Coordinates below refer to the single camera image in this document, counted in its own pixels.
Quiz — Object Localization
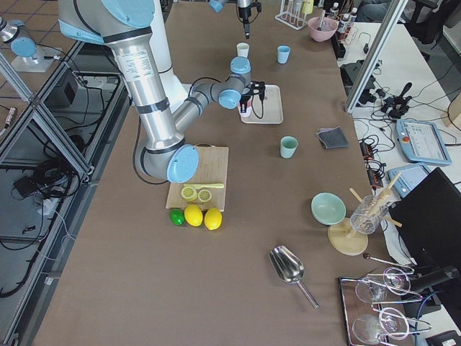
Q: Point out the wine glass lower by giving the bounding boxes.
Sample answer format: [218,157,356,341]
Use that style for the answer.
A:
[352,307,410,345]

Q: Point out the yellow lemon lower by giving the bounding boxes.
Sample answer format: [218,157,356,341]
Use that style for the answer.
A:
[204,208,223,231]

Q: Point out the green lime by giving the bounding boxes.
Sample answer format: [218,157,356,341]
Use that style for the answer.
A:
[169,209,186,226]

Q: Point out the green cup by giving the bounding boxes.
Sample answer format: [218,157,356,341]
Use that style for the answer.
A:
[279,136,298,159]

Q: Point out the lemon half slice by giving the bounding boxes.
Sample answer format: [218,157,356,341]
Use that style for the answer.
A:
[181,186,198,202]
[197,189,212,203]

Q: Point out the black monitor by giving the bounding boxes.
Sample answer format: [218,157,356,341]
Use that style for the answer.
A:
[390,168,460,269]

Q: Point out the beige rabbit tray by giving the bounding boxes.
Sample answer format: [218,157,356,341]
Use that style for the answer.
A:
[241,84,284,125]

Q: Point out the lemon half slice lower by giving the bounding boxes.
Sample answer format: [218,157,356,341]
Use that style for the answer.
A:
[197,189,212,203]

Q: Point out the teach pendant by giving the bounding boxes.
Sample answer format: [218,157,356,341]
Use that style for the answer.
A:
[395,119,452,166]
[388,163,431,198]

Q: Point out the pink cup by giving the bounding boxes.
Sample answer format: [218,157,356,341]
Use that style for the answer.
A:
[238,102,252,117]

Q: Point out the mirror tray with rack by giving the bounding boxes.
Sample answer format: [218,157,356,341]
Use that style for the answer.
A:
[338,266,431,345]

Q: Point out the metal scoop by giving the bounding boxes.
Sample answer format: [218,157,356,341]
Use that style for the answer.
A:
[269,245,319,309]

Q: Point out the white cup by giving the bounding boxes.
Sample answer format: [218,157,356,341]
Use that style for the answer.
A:
[236,43,250,58]

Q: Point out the white wire rack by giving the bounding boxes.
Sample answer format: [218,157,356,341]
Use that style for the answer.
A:
[274,0,307,30]

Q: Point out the aluminium frame post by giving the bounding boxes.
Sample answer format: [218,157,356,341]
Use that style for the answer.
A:
[344,0,408,115]

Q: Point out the yellow plastic knife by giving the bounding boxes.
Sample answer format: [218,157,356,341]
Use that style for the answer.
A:
[184,183,225,189]

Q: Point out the clear textured glass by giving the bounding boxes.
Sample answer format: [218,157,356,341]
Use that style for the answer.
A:
[350,195,390,234]

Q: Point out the wooden cup tree stand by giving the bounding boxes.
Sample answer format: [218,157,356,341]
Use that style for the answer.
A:
[328,172,402,256]

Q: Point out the lemon half slice upper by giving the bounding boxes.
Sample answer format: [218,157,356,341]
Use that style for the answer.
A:
[181,186,198,202]

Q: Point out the teach pendant lower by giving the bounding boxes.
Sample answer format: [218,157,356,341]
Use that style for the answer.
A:
[388,163,431,198]

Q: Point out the yellow lemon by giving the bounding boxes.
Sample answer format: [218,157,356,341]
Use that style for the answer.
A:
[184,204,203,227]
[204,208,223,231]

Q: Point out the wooden cutting board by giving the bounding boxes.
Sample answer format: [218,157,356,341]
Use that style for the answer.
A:
[166,146,229,212]

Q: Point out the grey cloth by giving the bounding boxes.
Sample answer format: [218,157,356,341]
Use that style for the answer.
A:
[316,127,349,150]

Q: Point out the light green bowl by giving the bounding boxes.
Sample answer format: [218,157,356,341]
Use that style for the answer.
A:
[311,192,346,226]

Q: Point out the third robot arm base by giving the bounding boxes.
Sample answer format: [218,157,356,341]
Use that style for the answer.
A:
[1,17,50,73]

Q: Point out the wine glass upper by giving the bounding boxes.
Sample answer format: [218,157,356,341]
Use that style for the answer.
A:
[355,267,411,303]

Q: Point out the yellow lemon upper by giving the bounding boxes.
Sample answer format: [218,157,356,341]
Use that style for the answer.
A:
[184,204,203,227]

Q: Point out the pink mixing bowl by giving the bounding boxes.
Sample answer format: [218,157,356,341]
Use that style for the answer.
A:
[308,17,339,42]

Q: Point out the wine glass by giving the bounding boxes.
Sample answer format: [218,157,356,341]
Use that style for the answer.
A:
[355,267,411,303]
[352,307,410,345]

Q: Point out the teach pendant upper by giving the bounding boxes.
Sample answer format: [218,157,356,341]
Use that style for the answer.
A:
[395,119,452,166]

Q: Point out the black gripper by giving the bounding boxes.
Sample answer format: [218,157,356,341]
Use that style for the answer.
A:
[238,2,261,39]
[240,81,266,105]

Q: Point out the blue cup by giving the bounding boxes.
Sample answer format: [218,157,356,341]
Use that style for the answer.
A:
[277,45,291,64]

